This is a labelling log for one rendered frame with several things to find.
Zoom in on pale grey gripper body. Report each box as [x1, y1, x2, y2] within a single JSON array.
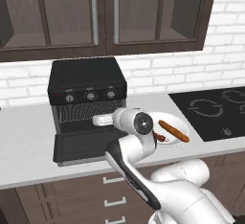
[[92, 113, 115, 128]]

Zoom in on black toaster oven door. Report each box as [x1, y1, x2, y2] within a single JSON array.
[[53, 127, 129, 168]]

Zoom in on black toaster oven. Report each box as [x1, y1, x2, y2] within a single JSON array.
[[47, 56, 129, 168]]

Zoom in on dark red kebab skewer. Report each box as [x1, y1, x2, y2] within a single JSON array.
[[152, 131, 170, 144]]

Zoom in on brown baguette bread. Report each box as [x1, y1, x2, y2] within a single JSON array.
[[158, 119, 190, 144]]

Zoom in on brown lower cupboard door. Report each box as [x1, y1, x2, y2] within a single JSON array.
[[202, 151, 245, 218], [13, 183, 54, 224]]

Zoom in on dark brown glass cupboard door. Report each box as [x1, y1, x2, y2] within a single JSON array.
[[104, 0, 219, 56], [0, 0, 106, 63]]

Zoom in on brown drawer front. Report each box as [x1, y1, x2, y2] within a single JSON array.
[[52, 188, 151, 213], [54, 209, 157, 224], [51, 165, 167, 193]]

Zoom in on white round plate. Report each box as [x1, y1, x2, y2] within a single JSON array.
[[148, 111, 191, 148]]

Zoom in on black hob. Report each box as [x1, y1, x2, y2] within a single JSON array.
[[168, 86, 245, 143]]

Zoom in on white drawer handle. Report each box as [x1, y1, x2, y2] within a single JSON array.
[[103, 196, 127, 208], [101, 175, 125, 185], [104, 215, 127, 224]]

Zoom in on silver cupboard door handle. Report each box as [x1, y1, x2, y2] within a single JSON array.
[[112, 0, 121, 45], [89, 0, 100, 46]]

